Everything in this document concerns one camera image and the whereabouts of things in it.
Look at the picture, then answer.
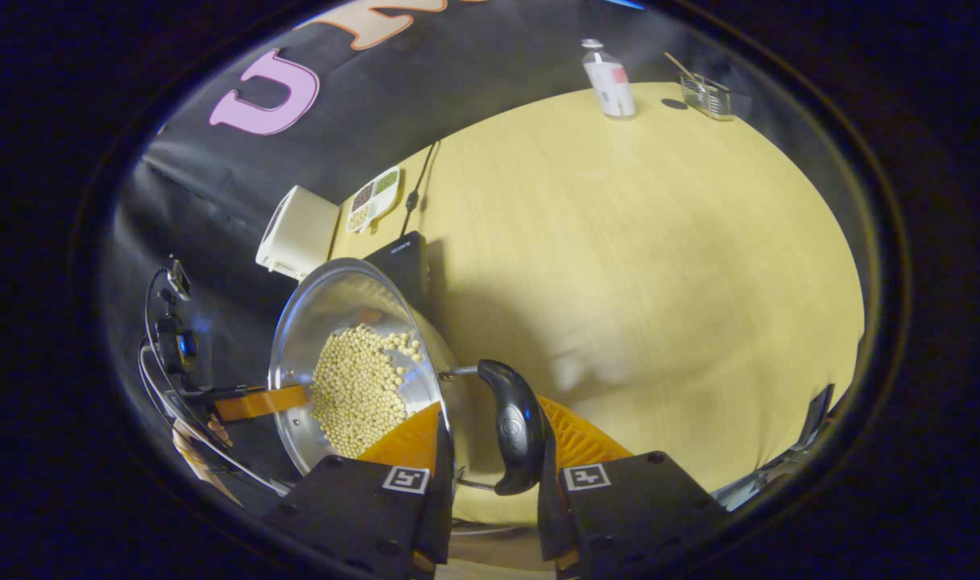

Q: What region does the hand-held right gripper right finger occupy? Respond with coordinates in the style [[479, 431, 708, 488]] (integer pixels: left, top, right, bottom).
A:
[[535, 395, 728, 577]]

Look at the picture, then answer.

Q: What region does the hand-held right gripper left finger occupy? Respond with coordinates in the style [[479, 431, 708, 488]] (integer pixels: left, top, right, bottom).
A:
[[260, 401, 456, 577]]

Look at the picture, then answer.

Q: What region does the steel pot with black handles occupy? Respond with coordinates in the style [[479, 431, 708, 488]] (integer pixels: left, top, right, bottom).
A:
[[267, 258, 551, 497]]

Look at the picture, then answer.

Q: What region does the black induction cooktop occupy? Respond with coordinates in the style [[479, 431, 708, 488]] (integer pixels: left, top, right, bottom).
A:
[[363, 231, 430, 311]]

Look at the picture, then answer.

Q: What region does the pile of yellow soybeans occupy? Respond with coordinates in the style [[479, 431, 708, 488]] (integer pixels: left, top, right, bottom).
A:
[[309, 323, 423, 458]]

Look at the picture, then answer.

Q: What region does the white toaster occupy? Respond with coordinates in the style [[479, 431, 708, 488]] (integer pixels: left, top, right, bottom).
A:
[[255, 185, 341, 282]]

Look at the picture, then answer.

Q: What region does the white divided dish with beans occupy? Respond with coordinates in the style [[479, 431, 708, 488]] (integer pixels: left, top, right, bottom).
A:
[[345, 165, 402, 235]]

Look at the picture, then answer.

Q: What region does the clear bottle with pink label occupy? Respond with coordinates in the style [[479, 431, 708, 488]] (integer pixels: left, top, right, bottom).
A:
[[581, 38, 638, 120]]

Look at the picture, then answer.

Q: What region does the black power cable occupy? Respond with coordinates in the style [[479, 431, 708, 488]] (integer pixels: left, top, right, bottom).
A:
[[399, 141, 440, 238]]

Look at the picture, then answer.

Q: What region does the wire mesh basket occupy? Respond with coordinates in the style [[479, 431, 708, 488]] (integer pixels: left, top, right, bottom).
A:
[[679, 72, 736, 122]]

